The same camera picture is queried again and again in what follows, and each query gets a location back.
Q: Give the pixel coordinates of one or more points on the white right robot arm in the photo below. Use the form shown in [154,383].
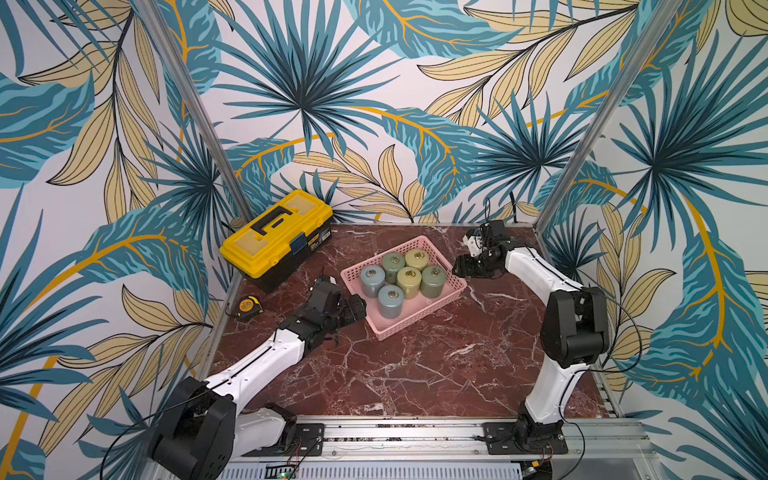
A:
[574,334]

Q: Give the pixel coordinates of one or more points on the dark green front tea canister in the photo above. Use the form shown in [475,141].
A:
[433,281]

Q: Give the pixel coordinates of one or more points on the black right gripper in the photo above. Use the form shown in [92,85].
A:
[471,264]

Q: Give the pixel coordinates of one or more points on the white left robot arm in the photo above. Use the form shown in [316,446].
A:
[204,426]

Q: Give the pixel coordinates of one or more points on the yellow-green tea canister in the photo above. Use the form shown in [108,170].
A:
[417,258]
[409,280]

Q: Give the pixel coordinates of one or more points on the dark green rear tea canister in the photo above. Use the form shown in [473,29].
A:
[392,263]

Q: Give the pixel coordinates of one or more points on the blue rear tea canister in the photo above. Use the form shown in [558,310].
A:
[372,278]

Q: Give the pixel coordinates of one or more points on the pink perforated plastic basket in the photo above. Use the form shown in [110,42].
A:
[413,309]

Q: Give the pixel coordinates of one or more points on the yellow black toolbox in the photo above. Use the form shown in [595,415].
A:
[269,249]

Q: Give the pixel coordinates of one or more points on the blue front tea canister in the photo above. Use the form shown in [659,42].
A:
[390,301]

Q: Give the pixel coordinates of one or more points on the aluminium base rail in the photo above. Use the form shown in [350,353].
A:
[345,447]

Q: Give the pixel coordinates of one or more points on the yellow-green rear tea canister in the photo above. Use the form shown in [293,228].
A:
[417,258]

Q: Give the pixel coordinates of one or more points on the blue tea canister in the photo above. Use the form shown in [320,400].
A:
[372,278]
[390,301]

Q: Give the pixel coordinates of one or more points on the dark green tea canister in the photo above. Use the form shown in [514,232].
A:
[392,263]
[433,281]

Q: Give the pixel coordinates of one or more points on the yellow-green front tea canister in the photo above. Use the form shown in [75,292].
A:
[409,280]

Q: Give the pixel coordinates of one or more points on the yellow black tape measure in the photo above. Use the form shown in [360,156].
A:
[245,308]

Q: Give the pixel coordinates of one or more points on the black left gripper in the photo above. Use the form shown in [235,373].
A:
[350,315]

